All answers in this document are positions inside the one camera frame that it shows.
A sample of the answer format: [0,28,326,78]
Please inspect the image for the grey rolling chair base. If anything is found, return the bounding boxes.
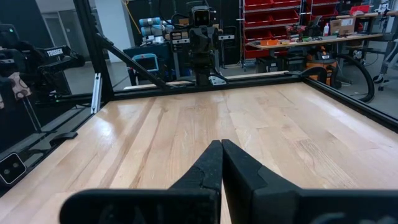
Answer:
[373,40,398,93]

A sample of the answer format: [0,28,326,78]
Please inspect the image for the table-level camera box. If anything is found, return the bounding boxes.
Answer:
[0,152,28,187]

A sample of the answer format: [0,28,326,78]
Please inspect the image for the black frame clip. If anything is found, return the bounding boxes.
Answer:
[49,131,78,147]

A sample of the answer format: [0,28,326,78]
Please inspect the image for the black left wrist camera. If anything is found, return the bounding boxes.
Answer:
[190,5,213,28]

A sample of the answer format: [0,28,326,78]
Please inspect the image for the red case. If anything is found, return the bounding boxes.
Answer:
[349,4,371,16]

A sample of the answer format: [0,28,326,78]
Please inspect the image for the cardboard box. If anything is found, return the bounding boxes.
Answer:
[329,17,357,35]

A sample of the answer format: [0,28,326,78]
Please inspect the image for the teal framed screen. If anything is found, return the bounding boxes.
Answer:
[132,53,160,74]

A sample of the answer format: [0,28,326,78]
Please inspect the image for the thick black vacuum hose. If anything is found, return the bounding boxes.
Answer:
[334,52,376,103]

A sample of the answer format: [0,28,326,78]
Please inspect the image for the wooden workbench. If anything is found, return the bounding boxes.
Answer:
[247,32,385,52]

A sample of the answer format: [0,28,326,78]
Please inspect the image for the black storage case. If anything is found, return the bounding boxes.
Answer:
[255,55,307,75]

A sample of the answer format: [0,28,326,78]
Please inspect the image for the silver arm base bracket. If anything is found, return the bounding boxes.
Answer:
[208,75,228,86]

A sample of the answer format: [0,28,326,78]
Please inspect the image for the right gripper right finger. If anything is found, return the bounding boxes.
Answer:
[221,139,398,224]

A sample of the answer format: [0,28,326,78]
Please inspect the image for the brown patterned cloth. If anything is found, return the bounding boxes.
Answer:
[7,72,32,100]

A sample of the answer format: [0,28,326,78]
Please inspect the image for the orange black shop vacuum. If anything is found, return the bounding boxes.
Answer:
[303,46,340,86]

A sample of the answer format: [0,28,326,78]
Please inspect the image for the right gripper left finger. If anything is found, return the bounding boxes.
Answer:
[58,139,224,224]

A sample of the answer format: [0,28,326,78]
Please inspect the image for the red power drill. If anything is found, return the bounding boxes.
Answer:
[285,25,307,41]

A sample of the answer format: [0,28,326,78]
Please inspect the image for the silver aluminium bar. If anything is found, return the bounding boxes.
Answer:
[90,73,103,114]

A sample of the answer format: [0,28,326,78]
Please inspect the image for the red bin shelving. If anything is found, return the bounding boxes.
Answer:
[239,0,341,60]

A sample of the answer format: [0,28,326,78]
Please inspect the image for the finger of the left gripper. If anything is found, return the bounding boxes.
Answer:
[190,27,205,54]
[203,27,218,54]

